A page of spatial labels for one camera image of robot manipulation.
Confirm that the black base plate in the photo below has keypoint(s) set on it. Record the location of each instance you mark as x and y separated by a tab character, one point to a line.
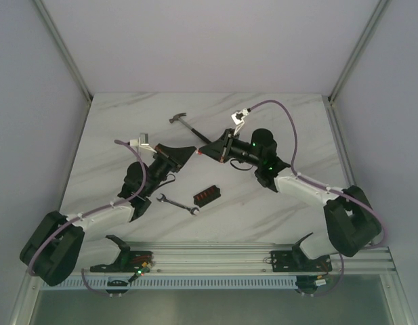
134	260
283	261

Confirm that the black fuse box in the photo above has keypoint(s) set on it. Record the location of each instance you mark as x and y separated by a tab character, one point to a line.
207	196

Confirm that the aluminium rail frame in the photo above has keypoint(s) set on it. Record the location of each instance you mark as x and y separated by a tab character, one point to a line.
248	259

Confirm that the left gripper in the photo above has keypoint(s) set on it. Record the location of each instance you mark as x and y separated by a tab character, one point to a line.
170	158

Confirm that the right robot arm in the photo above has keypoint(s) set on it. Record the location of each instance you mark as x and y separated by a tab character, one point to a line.
349	219

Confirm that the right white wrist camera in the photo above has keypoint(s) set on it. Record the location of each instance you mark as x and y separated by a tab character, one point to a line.
239	119

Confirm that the claw hammer black handle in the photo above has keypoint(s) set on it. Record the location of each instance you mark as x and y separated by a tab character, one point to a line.
179	117

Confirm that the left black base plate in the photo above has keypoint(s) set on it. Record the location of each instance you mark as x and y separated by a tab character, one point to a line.
134	260

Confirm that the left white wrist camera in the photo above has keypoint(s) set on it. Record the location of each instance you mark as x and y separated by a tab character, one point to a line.
141	143

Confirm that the large silver open-end wrench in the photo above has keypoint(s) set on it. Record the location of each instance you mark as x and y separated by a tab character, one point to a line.
194	211

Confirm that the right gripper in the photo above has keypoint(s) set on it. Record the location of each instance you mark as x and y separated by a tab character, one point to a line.
216	150

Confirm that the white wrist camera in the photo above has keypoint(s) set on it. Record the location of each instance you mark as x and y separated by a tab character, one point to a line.
239	119
141	143

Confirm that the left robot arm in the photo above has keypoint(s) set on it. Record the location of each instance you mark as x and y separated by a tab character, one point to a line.
62	244

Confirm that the slotted cable duct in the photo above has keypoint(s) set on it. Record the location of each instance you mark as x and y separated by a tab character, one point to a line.
177	282

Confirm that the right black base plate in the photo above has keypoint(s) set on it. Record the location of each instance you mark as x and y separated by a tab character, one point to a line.
283	261

